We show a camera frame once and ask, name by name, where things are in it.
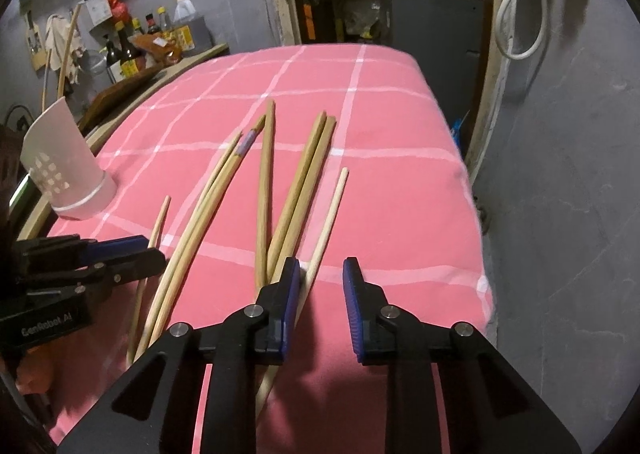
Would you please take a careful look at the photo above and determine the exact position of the red bag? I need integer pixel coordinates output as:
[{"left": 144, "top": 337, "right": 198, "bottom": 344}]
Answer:
[{"left": 106, "top": 0, "right": 130, "bottom": 25}]

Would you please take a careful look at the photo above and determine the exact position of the dark bottle white label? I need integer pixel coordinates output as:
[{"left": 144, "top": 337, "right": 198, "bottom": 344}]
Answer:
[{"left": 101, "top": 33, "right": 126, "bottom": 84}]

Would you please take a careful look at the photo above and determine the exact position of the dark grey cabinet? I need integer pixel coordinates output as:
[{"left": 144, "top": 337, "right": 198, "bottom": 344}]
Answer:
[{"left": 390, "top": 0, "right": 487, "bottom": 135}]

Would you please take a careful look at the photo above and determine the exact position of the pale wooden chopstick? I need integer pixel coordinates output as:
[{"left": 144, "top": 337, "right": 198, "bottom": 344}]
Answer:
[{"left": 255, "top": 167, "right": 349, "bottom": 420}]

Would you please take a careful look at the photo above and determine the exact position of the pink checked tablecloth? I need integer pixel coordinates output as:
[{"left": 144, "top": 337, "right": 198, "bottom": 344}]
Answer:
[{"left": 47, "top": 43, "right": 496, "bottom": 454}]

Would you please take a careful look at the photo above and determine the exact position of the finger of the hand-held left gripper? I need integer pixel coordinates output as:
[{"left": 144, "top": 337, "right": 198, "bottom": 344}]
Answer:
[
  {"left": 15, "top": 234, "right": 151, "bottom": 267},
  {"left": 21, "top": 248, "right": 167, "bottom": 295}
]

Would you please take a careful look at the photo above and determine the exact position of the white box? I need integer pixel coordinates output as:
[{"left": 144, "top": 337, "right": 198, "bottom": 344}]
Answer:
[{"left": 80, "top": 0, "right": 111, "bottom": 29}]

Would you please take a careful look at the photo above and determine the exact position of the hanging white cloth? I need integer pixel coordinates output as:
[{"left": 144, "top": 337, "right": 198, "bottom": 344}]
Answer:
[{"left": 46, "top": 14, "right": 85, "bottom": 85}]

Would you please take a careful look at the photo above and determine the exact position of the purple-banded wooden chopstick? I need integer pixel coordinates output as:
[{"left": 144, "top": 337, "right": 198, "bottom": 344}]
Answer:
[{"left": 145, "top": 114, "right": 267, "bottom": 340}]

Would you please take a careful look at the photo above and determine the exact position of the group of sauce bottles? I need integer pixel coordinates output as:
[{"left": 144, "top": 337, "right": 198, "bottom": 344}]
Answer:
[{"left": 131, "top": 32, "right": 183, "bottom": 69}]

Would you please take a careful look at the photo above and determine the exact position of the bamboo stick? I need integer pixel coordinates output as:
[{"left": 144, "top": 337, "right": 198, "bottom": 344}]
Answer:
[{"left": 42, "top": 4, "right": 83, "bottom": 110}]

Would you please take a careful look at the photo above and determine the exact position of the hanging brush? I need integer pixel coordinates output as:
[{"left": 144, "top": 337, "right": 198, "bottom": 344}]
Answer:
[{"left": 25, "top": 9, "right": 48, "bottom": 71}]

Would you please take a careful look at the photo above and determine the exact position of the large plastic jug yellow label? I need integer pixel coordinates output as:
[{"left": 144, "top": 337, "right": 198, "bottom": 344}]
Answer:
[{"left": 170, "top": 0, "right": 213, "bottom": 54}]

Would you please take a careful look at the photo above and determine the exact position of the dark bottle yellow label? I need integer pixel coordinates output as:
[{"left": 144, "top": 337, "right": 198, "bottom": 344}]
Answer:
[{"left": 116, "top": 20, "right": 146, "bottom": 79}]

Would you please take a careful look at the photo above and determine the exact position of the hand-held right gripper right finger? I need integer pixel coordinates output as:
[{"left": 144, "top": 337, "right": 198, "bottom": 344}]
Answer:
[{"left": 341, "top": 257, "right": 583, "bottom": 454}]

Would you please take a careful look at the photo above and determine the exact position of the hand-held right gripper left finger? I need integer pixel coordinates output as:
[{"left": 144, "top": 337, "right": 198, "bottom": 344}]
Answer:
[{"left": 57, "top": 257, "right": 303, "bottom": 454}]

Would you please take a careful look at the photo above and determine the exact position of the white plastic chopstick holder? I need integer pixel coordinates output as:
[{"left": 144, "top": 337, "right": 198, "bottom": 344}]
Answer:
[{"left": 20, "top": 98, "right": 119, "bottom": 221}]

